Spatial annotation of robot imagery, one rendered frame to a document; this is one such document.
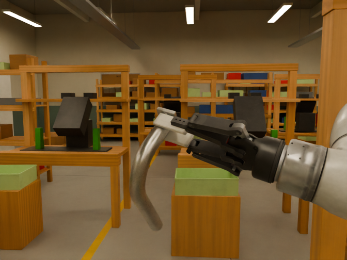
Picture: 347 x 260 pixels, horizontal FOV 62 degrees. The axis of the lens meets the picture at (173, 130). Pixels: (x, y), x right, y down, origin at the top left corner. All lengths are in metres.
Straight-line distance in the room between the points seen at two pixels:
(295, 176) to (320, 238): 0.79
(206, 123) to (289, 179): 0.16
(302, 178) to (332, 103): 0.70
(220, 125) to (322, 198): 0.18
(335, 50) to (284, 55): 10.12
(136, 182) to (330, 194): 0.31
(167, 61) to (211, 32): 1.88
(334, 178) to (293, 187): 0.06
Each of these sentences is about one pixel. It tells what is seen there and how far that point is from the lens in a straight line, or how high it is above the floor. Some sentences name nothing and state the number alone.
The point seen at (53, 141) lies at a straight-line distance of 8.99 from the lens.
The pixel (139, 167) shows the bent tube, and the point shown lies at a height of 1.43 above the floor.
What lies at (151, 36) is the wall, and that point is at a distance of 11.05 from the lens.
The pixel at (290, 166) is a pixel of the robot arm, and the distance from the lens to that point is 0.47.
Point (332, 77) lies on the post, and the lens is 1.14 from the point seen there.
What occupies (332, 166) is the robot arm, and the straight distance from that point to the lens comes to 0.47.
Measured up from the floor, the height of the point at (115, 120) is 0.73.
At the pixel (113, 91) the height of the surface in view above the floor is 1.78.
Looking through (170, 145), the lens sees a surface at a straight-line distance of 7.81.
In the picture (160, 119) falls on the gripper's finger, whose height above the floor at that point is 1.51.
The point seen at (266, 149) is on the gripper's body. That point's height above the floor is 1.48.
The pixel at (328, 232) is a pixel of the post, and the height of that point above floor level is 1.07.
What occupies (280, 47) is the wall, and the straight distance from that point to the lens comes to 11.26.
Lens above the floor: 1.56
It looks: 6 degrees down
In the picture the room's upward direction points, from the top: straight up
